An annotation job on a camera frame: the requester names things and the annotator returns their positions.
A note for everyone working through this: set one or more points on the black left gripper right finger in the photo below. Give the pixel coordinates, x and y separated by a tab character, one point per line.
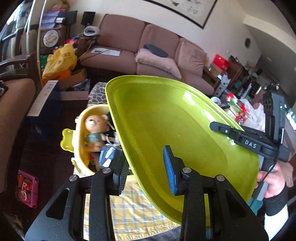
213	209

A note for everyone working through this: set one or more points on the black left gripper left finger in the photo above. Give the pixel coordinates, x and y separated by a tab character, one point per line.
63	215

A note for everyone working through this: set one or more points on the green plastic box lid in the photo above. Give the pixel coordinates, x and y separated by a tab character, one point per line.
151	112

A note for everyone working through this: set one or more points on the person's right hand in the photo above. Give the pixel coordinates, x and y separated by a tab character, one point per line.
277	180

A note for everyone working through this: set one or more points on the white sleeve with black cuff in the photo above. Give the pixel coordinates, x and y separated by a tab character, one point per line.
276	213

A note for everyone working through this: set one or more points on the yellow checked cloth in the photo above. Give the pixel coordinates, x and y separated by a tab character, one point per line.
133	215

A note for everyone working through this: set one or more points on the blue cube toy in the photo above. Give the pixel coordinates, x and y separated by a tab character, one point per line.
108	154

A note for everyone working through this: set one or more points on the yellow plastic toy box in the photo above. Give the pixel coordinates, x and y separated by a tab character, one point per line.
73	140

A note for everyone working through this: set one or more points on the red gift box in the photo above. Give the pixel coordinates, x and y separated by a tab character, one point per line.
220	62

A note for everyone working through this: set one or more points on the teddy bear toy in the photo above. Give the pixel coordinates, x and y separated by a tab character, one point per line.
97	126

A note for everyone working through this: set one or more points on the beige cushion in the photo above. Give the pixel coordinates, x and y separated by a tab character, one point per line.
168	65

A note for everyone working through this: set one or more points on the grey pebble pattern tablecloth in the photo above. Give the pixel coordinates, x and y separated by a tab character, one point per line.
97	94

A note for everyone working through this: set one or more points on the dark blue cushion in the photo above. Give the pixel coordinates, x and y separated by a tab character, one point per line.
155	50

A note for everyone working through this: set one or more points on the yellow plastic bag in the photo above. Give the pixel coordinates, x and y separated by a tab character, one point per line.
63	58

